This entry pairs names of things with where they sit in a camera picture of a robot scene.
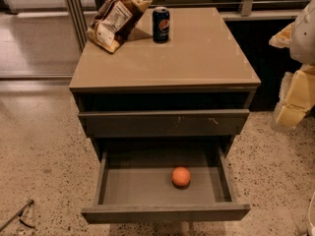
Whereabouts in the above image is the grey drawer cabinet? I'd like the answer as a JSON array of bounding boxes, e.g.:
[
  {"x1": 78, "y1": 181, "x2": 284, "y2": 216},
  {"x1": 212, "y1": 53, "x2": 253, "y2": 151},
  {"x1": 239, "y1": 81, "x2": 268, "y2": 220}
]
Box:
[{"x1": 70, "y1": 8, "x2": 260, "y2": 153}]

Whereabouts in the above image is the blue Pepsi can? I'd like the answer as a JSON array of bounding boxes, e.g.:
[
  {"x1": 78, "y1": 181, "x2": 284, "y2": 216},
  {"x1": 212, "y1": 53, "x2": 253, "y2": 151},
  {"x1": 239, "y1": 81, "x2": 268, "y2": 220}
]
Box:
[{"x1": 153, "y1": 6, "x2": 170, "y2": 43}]

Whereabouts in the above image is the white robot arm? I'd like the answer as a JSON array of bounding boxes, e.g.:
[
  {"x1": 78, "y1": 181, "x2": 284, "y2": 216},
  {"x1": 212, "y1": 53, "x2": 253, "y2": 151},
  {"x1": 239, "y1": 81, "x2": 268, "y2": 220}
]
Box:
[{"x1": 269, "y1": 0, "x2": 315, "y2": 132}]

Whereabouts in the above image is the brown chip bag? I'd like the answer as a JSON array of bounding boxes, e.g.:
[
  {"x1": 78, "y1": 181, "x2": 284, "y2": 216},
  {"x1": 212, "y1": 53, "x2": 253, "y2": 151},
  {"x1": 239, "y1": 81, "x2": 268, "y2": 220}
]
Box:
[{"x1": 87, "y1": 0, "x2": 153, "y2": 53}]

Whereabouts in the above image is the dark metal rod on floor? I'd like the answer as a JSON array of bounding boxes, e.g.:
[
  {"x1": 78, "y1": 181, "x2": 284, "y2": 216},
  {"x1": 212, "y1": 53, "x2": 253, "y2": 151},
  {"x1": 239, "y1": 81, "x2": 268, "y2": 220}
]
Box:
[{"x1": 0, "y1": 199, "x2": 34, "y2": 232}]

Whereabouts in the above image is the metal railing post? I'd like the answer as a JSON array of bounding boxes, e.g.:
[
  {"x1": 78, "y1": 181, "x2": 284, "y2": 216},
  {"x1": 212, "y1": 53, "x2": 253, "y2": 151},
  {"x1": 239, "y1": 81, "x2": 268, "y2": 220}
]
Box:
[{"x1": 238, "y1": 0, "x2": 254, "y2": 17}]

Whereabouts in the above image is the open middle drawer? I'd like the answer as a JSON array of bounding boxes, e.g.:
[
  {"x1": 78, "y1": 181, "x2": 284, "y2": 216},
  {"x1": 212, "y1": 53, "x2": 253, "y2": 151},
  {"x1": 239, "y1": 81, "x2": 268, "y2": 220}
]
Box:
[{"x1": 82, "y1": 147, "x2": 250, "y2": 224}]

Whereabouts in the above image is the white cable on floor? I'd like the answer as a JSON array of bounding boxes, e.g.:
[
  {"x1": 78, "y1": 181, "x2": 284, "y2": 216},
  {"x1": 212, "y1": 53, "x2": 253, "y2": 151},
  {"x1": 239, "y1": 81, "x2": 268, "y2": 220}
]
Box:
[{"x1": 306, "y1": 190, "x2": 315, "y2": 236}]

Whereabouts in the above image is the orange fruit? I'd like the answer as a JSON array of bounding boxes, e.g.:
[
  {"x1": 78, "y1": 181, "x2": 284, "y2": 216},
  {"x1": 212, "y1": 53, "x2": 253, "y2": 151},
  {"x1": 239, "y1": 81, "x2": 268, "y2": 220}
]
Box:
[{"x1": 171, "y1": 167, "x2": 191, "y2": 187}]

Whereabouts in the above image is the metal window frame post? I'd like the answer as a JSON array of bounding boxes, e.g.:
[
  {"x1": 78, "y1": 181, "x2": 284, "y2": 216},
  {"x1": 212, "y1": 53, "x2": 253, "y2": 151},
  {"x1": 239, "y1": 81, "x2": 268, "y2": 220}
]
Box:
[{"x1": 64, "y1": 0, "x2": 87, "y2": 51}]

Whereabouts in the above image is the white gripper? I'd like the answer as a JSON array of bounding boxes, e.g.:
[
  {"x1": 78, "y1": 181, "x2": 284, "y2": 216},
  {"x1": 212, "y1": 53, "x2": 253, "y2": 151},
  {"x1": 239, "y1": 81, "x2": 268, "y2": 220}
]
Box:
[{"x1": 269, "y1": 24, "x2": 315, "y2": 127}]

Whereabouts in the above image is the closed top drawer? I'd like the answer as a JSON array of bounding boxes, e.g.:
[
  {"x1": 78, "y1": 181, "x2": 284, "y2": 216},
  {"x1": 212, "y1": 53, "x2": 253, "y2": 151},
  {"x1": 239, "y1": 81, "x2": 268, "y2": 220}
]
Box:
[{"x1": 79, "y1": 109, "x2": 249, "y2": 138}]

